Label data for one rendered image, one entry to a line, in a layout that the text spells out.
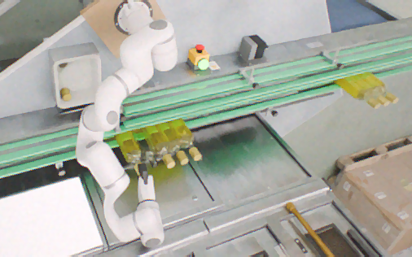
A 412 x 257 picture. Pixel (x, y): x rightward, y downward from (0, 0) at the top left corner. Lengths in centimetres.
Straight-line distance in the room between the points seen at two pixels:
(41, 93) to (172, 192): 64
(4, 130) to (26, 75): 23
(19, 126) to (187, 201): 71
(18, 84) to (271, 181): 110
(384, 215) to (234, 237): 363
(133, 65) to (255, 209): 78
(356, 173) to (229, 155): 359
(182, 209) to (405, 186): 414
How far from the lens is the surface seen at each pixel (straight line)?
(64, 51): 156
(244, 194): 177
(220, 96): 184
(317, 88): 223
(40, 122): 168
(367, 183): 535
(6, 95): 167
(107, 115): 120
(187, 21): 174
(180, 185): 170
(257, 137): 202
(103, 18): 155
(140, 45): 124
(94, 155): 123
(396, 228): 514
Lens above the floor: 206
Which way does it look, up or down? 44 degrees down
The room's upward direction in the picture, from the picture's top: 146 degrees clockwise
